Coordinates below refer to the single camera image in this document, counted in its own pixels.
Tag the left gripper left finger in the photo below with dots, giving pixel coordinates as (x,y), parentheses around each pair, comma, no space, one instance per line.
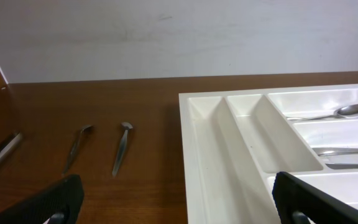
(60,201)

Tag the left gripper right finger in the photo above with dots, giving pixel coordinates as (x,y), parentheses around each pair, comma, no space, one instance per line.
(299,202)

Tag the steel fork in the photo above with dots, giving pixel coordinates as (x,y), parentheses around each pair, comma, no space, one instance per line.
(342,166)
(334,151)

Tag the small steel teaspoon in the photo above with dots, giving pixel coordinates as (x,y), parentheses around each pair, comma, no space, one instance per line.
(122,148)
(76,143)

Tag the steel spoon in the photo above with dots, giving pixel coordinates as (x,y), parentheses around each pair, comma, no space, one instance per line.
(350,111)

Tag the white plastic cutlery tray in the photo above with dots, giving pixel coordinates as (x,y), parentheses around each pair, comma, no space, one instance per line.
(235,142)

